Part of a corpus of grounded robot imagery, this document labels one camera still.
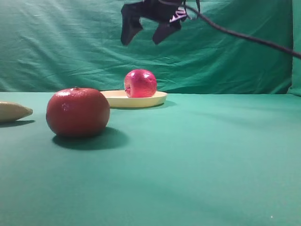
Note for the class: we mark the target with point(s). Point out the yellow plate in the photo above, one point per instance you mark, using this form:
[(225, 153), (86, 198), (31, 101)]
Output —
[(119, 99)]

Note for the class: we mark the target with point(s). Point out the orange tangerine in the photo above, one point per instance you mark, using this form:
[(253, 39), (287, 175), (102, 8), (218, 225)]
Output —
[(77, 112)]

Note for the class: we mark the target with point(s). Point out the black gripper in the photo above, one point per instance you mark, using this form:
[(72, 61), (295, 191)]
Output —
[(167, 16)]

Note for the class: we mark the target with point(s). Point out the green backdrop cloth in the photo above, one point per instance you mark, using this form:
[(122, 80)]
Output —
[(49, 45)]

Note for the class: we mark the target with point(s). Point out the red apple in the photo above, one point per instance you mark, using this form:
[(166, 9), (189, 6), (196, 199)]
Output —
[(140, 83)]

